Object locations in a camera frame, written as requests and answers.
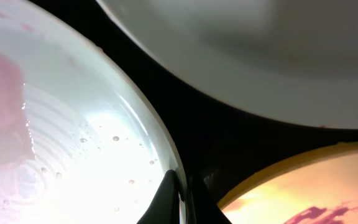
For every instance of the yellow plate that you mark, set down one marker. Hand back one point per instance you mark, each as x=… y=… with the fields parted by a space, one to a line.
x=318 y=186

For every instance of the round black tray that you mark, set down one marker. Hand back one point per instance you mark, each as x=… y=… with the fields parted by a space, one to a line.
x=218 y=143

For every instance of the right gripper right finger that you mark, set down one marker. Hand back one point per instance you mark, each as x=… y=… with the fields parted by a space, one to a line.
x=202 y=208

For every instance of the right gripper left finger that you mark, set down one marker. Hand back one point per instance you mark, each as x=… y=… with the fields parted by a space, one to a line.
x=164 y=208

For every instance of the light blue plate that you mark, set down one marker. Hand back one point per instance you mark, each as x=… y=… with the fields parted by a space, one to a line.
x=294 y=61
x=79 y=142

